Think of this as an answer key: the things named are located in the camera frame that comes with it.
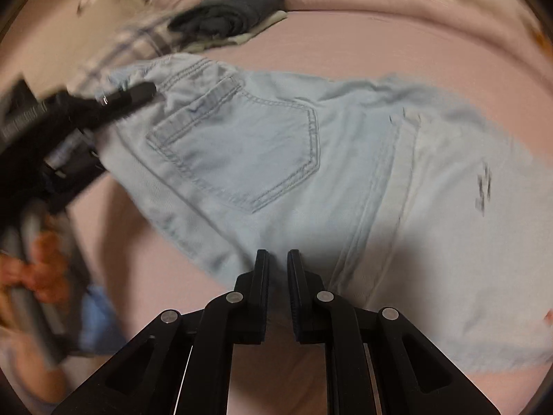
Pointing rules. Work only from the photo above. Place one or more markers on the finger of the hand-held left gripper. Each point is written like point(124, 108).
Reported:
point(125, 95)

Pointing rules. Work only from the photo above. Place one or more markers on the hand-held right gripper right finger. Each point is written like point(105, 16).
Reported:
point(294, 276)

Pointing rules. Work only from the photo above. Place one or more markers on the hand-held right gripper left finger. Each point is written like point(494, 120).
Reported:
point(261, 276)

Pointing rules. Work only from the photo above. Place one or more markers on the light blue strawberry print pants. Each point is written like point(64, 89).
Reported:
point(259, 151)

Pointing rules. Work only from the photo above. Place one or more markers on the person's left forearm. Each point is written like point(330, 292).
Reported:
point(26, 376)

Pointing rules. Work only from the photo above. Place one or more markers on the person's left hand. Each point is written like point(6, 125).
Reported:
point(47, 276)

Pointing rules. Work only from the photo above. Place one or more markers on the blue plaid pillow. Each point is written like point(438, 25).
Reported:
point(138, 41)

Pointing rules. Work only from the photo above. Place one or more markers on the folded dark denim jeans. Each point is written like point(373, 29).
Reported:
point(233, 6)

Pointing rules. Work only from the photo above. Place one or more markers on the folded pale green garment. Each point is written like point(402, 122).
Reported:
point(259, 30)

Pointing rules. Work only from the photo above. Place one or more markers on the crumpled blue garment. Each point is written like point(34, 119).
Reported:
point(101, 320)

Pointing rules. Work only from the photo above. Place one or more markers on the bed with pink sheet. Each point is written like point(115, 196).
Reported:
point(345, 52)

